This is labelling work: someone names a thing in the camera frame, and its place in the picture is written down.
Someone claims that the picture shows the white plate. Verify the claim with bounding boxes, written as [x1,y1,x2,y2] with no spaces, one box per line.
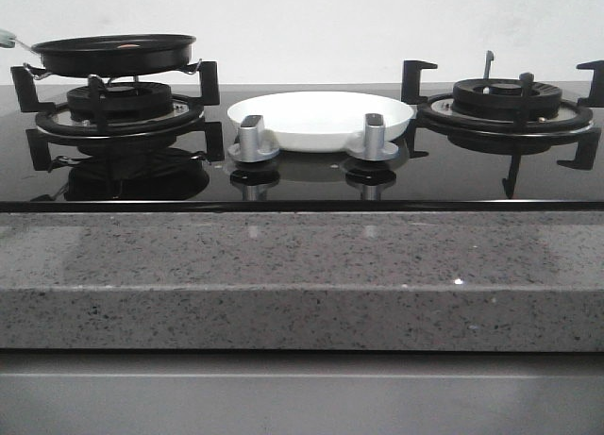
[227,91,414,153]

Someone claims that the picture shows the black frying pan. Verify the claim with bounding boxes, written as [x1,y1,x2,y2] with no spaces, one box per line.
[31,34,196,70]

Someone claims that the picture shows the left silver stove knob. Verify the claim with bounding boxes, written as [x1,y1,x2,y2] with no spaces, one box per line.
[227,115,280,163]

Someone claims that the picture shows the silver stove knob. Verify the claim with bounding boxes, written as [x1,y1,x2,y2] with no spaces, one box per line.
[345,113,399,161]
[227,115,280,163]

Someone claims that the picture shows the right silver stove knob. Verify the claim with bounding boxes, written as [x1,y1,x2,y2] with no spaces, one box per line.
[345,113,399,161]

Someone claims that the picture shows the black glass cooktop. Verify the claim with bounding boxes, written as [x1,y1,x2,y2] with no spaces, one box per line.
[1,85,603,212]

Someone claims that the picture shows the left black gas burner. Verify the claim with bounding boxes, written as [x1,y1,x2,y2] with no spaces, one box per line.
[67,82,173,123]

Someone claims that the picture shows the black gas burner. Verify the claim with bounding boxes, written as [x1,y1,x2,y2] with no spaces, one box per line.
[452,78,562,122]
[67,82,173,123]

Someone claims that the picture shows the left black pan support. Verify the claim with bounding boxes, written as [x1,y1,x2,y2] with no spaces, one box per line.
[11,60,220,142]

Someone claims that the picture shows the black pan support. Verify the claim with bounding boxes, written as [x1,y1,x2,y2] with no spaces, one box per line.
[397,60,603,203]
[11,60,220,142]

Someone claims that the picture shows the right black pan support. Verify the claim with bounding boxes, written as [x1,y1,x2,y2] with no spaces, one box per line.
[397,60,603,203]

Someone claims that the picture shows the right black gas burner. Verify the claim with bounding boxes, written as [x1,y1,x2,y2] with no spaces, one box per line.
[452,78,562,122]

